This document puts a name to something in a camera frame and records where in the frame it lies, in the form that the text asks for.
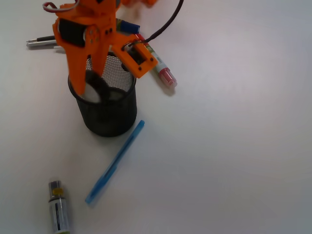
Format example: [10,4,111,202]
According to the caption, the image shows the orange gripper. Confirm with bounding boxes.
[52,0,137,96]

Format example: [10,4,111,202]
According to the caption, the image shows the dark grey tape roll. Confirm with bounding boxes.
[86,70,110,102]

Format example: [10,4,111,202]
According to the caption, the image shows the black and blue pen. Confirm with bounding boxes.
[27,36,55,43]

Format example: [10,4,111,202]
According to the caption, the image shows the blue cap marker pen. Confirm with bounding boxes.
[116,19,140,34]

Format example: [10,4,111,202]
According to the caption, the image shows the black mesh pen holder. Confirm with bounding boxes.
[68,52,137,137]

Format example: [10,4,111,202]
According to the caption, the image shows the red cap marker pen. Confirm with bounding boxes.
[144,43,177,90]

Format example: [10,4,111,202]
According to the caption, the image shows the blue ballpoint pen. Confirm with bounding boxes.
[85,120,145,204]

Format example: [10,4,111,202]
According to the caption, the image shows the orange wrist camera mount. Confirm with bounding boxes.
[111,33,158,78]

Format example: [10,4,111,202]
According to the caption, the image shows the black cable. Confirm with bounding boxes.
[145,0,185,42]

